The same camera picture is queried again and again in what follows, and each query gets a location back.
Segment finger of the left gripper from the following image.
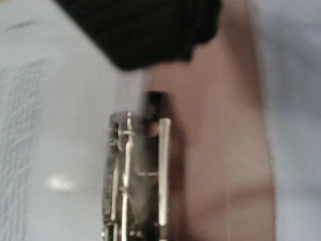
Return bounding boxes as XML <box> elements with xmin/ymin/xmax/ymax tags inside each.
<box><xmin>57</xmin><ymin>0</ymin><xmax>222</xmax><ymax>71</ymax></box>

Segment remaining white paper stack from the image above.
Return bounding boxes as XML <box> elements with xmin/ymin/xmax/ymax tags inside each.
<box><xmin>1</xmin><ymin>1</ymin><xmax>143</xmax><ymax>240</ymax></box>

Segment metal clip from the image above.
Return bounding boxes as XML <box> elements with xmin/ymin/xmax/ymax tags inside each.
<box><xmin>101</xmin><ymin>91</ymin><xmax>172</xmax><ymax>240</ymax></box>

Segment translucent grey plastic sheet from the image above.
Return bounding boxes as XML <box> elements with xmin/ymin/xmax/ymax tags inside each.
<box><xmin>150</xmin><ymin>1</ymin><xmax>275</xmax><ymax>240</ymax></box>

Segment white printed paper sheets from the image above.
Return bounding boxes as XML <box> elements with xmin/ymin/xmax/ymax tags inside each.
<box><xmin>249</xmin><ymin>1</ymin><xmax>320</xmax><ymax>240</ymax></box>

